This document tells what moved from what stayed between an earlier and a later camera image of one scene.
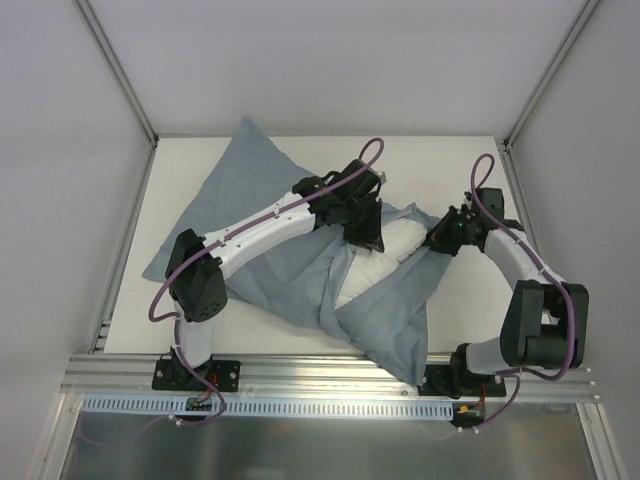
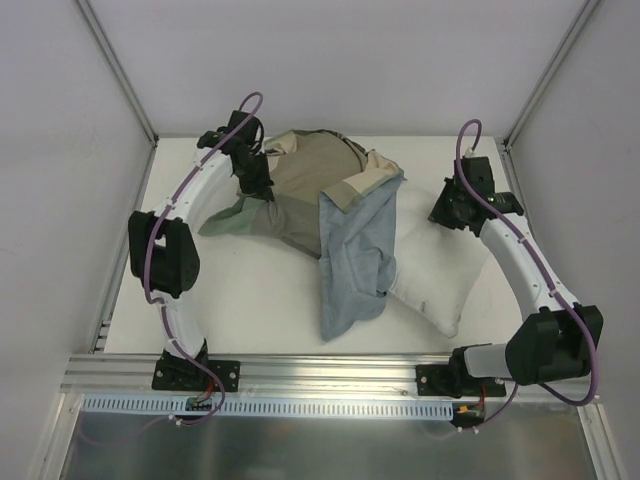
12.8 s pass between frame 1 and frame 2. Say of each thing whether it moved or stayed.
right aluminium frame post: stayed
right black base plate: stayed
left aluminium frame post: stayed
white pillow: moved
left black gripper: moved
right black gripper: moved
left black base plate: stayed
